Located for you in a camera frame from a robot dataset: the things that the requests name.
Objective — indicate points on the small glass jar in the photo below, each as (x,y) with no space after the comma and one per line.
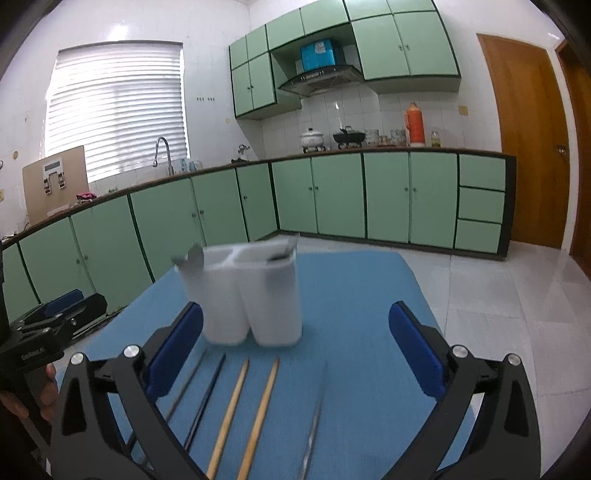
(435,139)

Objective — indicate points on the orange thermos flask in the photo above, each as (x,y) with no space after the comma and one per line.
(415,126)

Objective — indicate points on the person's left hand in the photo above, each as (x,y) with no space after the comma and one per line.
(48,395)

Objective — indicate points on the grey metal chopstick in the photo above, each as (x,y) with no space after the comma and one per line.
(184,387)

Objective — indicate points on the blue box above hood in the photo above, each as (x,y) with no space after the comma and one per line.
(321,53)

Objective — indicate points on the green lower kitchen cabinets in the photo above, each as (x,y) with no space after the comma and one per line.
(443,200)

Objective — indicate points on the black wok with lid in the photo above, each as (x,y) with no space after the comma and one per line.
(349,138)

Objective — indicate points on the bamboo chopstick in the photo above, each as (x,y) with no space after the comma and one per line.
(257,426)
(223,432)

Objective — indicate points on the blue tablecloth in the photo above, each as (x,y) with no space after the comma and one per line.
(373,406)

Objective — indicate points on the black plastic spoon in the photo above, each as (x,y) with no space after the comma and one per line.
(291,246)

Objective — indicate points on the black range hood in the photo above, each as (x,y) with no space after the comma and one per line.
(320,80)

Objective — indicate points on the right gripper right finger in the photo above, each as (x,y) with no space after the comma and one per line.
(504,442)

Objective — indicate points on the green upper wall cabinets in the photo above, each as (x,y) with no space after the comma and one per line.
(390,46)

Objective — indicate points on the white double utensil holder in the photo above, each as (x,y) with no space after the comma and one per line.
(242,294)

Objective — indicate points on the chrome kitchen faucet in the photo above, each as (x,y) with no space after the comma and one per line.
(162,149)

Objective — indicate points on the pink cloth on counter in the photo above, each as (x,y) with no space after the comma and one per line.
(85,197)

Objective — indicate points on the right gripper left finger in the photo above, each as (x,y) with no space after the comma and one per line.
(107,424)

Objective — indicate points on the cardboard box with label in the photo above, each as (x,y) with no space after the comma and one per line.
(51,185)

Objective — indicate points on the patterned ceramic jar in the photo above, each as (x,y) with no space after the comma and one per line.
(399,137)
(372,137)

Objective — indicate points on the white window blinds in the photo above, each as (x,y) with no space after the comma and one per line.
(115,99)

